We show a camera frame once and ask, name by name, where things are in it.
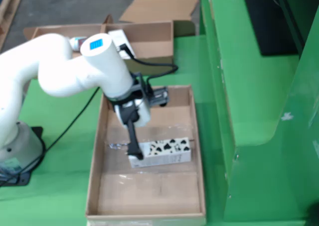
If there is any wooden pallet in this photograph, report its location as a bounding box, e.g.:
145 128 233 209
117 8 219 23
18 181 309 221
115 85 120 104
0 0 23 45

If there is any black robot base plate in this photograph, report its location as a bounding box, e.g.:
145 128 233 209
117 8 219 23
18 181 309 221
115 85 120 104
0 126 47 187

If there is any white plastic bottle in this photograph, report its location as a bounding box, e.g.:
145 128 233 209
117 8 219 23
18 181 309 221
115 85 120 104
69 36 88 51

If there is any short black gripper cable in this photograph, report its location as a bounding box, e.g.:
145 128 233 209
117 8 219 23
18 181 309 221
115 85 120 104
119 44 179 84

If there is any large shallow cardboard tray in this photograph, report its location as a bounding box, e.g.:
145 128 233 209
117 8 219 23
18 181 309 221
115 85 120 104
85 84 207 226

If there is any cardboard box with back flap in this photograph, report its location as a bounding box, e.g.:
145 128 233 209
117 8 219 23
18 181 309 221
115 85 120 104
99 14 196 76

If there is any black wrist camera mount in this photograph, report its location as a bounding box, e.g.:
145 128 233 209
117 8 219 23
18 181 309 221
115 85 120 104
129 73 170 107

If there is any green metal machine housing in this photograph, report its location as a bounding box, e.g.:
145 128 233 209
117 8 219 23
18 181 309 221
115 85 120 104
198 0 319 222

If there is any flat cardboard sheet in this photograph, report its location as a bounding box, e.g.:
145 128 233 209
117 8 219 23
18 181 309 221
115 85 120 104
119 0 201 24

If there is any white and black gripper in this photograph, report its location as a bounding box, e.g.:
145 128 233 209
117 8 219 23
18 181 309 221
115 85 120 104
113 98 167 161

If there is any slim white serum box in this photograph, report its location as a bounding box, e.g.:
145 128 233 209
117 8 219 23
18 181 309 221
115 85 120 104
108 29 137 60

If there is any cow print hand cream box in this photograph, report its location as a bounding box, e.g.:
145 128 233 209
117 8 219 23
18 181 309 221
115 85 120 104
128 137 192 169

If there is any plain open cardboard box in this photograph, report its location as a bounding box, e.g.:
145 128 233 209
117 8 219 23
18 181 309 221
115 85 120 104
23 24 105 41

